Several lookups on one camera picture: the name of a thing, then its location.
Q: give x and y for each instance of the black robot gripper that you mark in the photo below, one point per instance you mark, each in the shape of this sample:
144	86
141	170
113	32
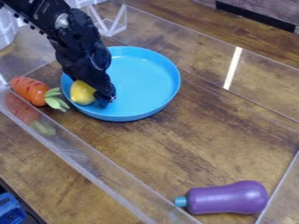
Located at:
88	68

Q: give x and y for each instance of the yellow toy lemon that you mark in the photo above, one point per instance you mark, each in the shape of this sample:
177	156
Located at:
81	93

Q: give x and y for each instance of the blue round tray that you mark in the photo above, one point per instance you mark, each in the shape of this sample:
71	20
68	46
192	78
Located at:
147	81

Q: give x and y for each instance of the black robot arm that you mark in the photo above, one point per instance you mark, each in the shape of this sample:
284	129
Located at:
80	52

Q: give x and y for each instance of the orange toy carrot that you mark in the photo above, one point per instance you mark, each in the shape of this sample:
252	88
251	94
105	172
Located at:
37	93

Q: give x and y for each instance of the blue object at corner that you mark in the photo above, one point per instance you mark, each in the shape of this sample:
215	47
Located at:
12	213

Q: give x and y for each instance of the purple toy eggplant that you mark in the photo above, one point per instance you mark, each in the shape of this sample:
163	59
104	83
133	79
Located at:
243	197

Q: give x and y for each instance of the clear acrylic enclosure wall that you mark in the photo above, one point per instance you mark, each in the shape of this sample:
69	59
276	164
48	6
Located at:
230	128

